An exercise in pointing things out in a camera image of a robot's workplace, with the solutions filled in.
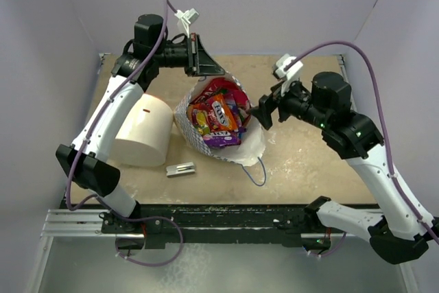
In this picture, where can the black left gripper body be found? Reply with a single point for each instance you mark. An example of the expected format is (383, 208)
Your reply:
(193, 63)

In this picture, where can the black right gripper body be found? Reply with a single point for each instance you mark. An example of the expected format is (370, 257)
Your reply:
(290, 105)

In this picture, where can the orange Fox's candy bag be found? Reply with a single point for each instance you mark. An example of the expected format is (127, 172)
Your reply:
(212, 116)

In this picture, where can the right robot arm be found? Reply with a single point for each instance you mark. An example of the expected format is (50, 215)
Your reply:
(402, 231)

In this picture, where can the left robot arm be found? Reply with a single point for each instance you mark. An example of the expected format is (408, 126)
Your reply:
(84, 160)

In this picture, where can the purple Fox's berries bag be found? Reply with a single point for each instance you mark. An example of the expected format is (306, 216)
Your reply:
(222, 139)

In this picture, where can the white paper roll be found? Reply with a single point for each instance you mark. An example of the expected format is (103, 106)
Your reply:
(143, 139)

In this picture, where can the small silver metal block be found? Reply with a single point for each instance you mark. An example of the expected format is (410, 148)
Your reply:
(180, 169)

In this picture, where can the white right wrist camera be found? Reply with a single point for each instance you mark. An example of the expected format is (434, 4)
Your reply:
(287, 70)

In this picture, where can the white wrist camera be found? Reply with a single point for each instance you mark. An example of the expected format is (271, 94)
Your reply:
(186, 19)
(287, 70)

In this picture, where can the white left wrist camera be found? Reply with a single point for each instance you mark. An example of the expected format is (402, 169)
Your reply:
(186, 19)

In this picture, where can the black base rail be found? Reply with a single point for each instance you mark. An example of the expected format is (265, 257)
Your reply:
(287, 225)

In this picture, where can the aluminium frame rail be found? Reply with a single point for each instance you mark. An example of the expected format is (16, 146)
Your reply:
(65, 223)

